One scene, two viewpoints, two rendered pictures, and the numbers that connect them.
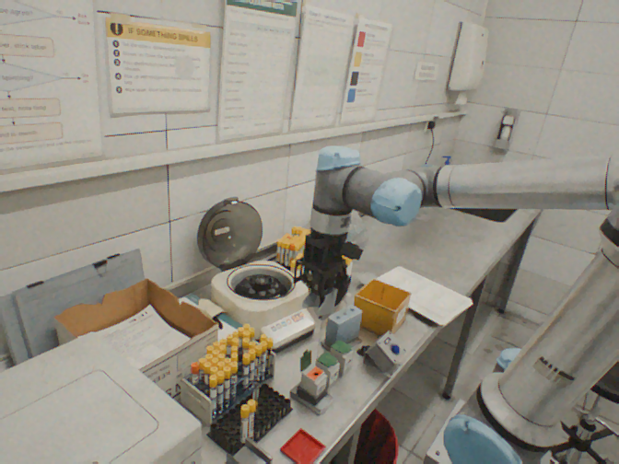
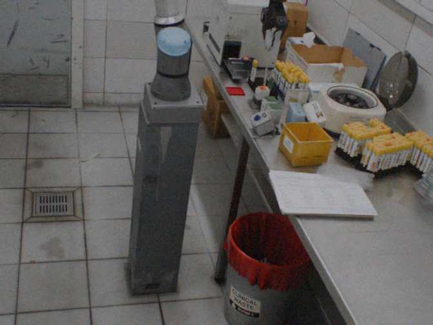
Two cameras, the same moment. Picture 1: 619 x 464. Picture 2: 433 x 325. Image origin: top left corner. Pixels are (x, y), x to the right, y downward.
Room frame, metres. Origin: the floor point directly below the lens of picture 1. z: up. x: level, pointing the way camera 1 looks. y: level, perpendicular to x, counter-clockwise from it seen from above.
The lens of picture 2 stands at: (1.90, -1.83, 1.87)
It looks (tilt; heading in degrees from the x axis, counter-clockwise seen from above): 32 degrees down; 126
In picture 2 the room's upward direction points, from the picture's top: 9 degrees clockwise
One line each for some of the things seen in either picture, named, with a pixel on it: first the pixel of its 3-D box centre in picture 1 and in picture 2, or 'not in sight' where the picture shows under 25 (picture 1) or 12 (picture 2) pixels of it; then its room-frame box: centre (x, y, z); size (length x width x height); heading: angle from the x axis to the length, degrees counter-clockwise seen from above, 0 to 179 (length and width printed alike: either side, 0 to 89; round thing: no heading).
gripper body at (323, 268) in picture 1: (323, 259); (274, 11); (0.73, -0.03, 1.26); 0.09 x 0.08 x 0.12; 145
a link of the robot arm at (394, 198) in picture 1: (387, 195); not in sight; (0.68, -0.12, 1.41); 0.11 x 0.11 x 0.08; 49
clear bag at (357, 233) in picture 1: (347, 223); not in sight; (1.71, -0.16, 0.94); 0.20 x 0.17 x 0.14; 128
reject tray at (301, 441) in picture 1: (303, 448); (235, 91); (0.61, -0.04, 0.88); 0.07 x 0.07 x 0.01; 55
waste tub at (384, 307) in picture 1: (380, 307); (305, 144); (1.10, -0.24, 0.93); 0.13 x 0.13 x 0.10; 60
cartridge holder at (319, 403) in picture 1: (311, 392); (260, 101); (0.75, -0.05, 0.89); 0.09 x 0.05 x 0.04; 56
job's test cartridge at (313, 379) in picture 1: (312, 383); (261, 95); (0.75, -0.05, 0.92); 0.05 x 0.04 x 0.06; 56
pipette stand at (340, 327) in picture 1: (343, 329); (294, 120); (0.97, -0.12, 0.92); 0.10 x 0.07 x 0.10; 137
